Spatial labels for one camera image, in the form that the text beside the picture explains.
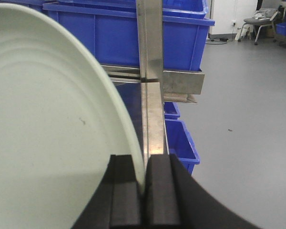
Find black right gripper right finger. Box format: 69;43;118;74
144;155;257;229

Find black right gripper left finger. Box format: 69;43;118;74
72;155;141;229

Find green plate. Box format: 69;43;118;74
0;3;144;229

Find blue bin lower shelf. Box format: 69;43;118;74
164;102;200;175

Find stainless steel shelf rack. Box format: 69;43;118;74
103;0;205;162

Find blue plastic bin right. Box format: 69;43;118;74
43;2;215;71

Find grey office chair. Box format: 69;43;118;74
236;8;280;45

